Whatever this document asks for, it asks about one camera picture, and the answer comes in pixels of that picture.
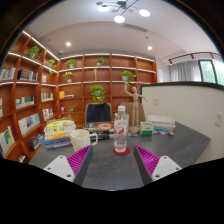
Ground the window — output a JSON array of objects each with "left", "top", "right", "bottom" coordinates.
[{"left": 198, "top": 59, "right": 224, "bottom": 84}]

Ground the stack of books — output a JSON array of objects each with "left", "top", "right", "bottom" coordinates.
[{"left": 43, "top": 118, "right": 78, "bottom": 150}]

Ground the dark office chair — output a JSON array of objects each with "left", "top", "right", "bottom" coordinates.
[{"left": 84, "top": 102, "right": 114, "bottom": 124}]

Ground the dark book with colourful cover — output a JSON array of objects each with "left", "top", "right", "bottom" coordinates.
[{"left": 83, "top": 121, "right": 116, "bottom": 140}]

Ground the tan chair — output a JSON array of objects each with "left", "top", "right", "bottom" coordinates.
[{"left": 119, "top": 102, "right": 147, "bottom": 128}]

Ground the wooden wall shelf unit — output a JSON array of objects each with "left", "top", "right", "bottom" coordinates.
[{"left": 0, "top": 30, "right": 158, "bottom": 164}]

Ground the clear plastic water bottle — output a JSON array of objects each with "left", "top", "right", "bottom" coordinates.
[{"left": 113, "top": 105, "right": 130, "bottom": 154}]

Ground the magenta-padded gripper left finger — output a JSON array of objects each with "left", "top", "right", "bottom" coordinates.
[{"left": 43, "top": 144, "right": 95, "bottom": 187}]

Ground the flat round red coaster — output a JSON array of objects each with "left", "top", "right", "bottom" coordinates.
[{"left": 112, "top": 146, "right": 131, "bottom": 157}]

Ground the cream mug with red print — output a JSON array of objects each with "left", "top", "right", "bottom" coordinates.
[{"left": 69, "top": 128, "right": 99, "bottom": 153}]

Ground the black track light rail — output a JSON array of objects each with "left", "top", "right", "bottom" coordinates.
[{"left": 168, "top": 51, "right": 223, "bottom": 65}]

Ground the stack of white boxes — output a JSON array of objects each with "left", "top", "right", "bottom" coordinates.
[{"left": 147, "top": 114, "right": 176, "bottom": 132}]

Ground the wooden artist mannequin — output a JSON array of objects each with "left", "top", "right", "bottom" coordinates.
[{"left": 123, "top": 81, "right": 148, "bottom": 134}]

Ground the branched ceiling lamp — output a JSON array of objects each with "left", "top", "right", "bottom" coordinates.
[{"left": 95, "top": 0, "right": 152, "bottom": 24}]

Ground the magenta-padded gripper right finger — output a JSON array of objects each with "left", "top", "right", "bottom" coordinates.
[{"left": 133, "top": 144, "right": 183, "bottom": 187}]

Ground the green and white tissue box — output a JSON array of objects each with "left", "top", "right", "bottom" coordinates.
[{"left": 139, "top": 121, "right": 155, "bottom": 137}]

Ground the grey curtain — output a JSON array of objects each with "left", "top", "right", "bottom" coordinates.
[{"left": 169, "top": 59, "right": 203, "bottom": 83}]

